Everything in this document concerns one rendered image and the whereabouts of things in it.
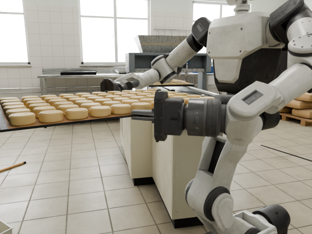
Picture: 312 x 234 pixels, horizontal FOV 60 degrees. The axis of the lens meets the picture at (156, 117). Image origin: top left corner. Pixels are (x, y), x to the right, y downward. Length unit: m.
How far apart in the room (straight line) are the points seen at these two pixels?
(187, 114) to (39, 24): 5.11
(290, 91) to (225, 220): 0.65
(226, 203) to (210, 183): 0.10
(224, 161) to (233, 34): 0.49
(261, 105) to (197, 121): 0.13
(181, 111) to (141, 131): 1.74
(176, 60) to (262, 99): 0.81
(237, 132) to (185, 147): 1.11
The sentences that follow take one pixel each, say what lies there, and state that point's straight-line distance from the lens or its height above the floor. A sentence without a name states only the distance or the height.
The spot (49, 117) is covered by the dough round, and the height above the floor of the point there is 0.99.
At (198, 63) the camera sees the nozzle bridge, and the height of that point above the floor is 1.09.
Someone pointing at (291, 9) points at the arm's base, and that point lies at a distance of 1.00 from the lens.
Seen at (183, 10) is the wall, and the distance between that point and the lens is 6.02.
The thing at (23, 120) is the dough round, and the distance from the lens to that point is 0.61.
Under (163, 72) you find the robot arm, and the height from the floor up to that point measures 1.05.
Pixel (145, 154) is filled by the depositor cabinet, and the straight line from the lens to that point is 2.41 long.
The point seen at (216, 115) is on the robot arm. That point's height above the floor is 0.99.
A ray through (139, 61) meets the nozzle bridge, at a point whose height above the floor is 1.11.
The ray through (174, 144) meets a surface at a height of 0.61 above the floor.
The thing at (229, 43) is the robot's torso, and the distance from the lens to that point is 1.09.
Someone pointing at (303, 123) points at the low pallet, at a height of 0.05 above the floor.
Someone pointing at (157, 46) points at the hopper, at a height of 1.23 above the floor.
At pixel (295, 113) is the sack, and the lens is 5.58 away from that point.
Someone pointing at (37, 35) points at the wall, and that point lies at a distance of 5.58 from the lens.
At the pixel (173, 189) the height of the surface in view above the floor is 0.30.
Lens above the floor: 1.11
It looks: 12 degrees down
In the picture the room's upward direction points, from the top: straight up
